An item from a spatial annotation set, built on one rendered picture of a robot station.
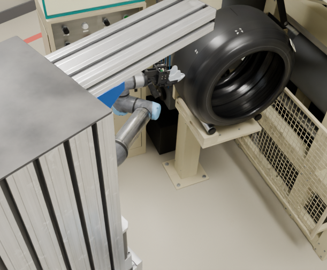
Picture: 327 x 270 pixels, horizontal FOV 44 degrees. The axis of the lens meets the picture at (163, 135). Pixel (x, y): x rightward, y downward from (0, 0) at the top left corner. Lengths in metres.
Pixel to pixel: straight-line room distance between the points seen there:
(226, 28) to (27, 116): 1.38
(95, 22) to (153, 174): 1.24
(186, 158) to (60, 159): 2.33
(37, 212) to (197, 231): 2.26
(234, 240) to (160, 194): 0.60
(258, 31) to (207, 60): 0.25
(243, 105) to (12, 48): 1.70
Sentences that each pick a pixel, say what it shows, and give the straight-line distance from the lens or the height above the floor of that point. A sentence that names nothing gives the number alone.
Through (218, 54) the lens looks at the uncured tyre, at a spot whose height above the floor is 1.39.
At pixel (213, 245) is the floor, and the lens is 2.77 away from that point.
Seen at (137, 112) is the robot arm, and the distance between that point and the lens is 1.69.
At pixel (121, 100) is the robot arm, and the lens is 1.78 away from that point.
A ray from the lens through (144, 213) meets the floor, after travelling 2.86.
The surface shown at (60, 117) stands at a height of 2.03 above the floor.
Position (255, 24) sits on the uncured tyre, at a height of 1.47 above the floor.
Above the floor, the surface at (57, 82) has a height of 2.03.
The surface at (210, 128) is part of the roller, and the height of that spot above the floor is 0.92.
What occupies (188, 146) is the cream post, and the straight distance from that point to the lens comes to 2.76.
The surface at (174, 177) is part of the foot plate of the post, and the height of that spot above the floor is 0.01.
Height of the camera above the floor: 2.41
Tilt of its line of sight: 47 degrees down
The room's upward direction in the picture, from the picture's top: 3 degrees clockwise
